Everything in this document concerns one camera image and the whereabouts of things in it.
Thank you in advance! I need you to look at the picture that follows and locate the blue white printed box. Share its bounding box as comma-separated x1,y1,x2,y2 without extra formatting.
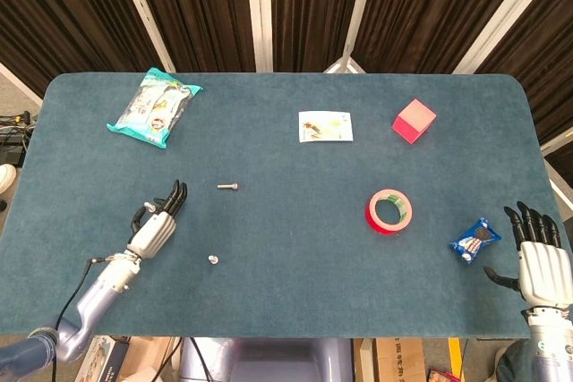
73,335,131,382

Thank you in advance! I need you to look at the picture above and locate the white frame post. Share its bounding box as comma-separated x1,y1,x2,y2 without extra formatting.
244,0,274,73
451,0,556,75
110,0,176,73
321,0,381,74

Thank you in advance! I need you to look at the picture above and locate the plain cardboard box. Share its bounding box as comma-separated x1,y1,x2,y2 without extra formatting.
118,336,175,382

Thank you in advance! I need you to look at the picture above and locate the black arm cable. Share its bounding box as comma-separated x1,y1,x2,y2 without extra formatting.
51,256,108,382

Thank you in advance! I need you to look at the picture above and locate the blue felt table cover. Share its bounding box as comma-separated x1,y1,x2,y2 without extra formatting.
0,72,559,339

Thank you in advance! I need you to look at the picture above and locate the pink foam cube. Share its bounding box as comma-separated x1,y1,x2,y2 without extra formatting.
391,98,438,145

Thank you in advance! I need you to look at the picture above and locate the lavender robot base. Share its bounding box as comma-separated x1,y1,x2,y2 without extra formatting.
178,336,355,382

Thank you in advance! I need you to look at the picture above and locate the white shoe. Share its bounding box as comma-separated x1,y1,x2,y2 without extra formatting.
0,164,18,197

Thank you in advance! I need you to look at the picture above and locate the cable bundle with yellow plugs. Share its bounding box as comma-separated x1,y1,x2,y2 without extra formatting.
0,111,37,132

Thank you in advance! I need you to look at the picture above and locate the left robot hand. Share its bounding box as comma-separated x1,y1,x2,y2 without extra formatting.
126,179,189,260

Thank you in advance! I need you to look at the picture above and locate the dark trouser leg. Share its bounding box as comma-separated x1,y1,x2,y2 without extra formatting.
494,339,538,382

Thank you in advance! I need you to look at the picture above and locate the white picture card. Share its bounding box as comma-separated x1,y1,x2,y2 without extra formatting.
298,110,355,144

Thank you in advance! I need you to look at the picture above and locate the red tape roll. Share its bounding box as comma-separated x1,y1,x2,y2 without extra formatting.
365,189,414,236

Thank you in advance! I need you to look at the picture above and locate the black power box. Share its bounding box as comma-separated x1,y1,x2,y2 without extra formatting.
0,131,28,166

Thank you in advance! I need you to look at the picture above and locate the teal snack bag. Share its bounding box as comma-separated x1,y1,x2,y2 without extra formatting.
106,67,204,149

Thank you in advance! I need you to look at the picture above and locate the black base cable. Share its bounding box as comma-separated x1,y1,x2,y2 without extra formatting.
190,337,211,382
154,336,184,382

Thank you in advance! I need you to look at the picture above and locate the white frame bar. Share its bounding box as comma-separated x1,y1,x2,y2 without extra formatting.
0,61,44,108
546,162,573,217
539,128,573,155

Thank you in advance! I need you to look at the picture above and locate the printed cardboard box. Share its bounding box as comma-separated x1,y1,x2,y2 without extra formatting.
353,337,426,382

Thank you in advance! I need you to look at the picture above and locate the blue cookie packet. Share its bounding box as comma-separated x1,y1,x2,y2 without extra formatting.
449,217,502,266

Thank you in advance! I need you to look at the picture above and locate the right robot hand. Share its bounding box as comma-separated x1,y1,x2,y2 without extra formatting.
483,200,573,311

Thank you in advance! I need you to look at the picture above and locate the dark brown curtain panel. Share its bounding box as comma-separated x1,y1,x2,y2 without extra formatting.
474,0,573,173
269,0,369,73
0,0,165,97
127,0,257,73
353,0,538,74

